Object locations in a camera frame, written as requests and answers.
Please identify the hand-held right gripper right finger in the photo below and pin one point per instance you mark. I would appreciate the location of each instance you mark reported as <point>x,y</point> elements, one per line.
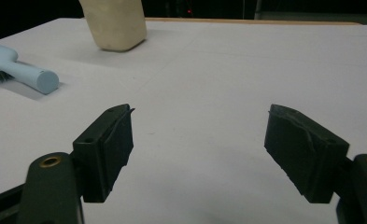
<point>299,149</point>

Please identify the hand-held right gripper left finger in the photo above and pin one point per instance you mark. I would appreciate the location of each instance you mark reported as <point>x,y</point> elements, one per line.
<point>103,155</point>

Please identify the light blue hairbrush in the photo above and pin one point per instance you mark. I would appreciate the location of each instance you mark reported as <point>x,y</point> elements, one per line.
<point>31,77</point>

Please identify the beige container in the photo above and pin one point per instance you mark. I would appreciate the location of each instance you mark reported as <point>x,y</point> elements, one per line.
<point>115,25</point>

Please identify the metal stand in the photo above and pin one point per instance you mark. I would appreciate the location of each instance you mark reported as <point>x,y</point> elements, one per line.
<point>258,7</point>

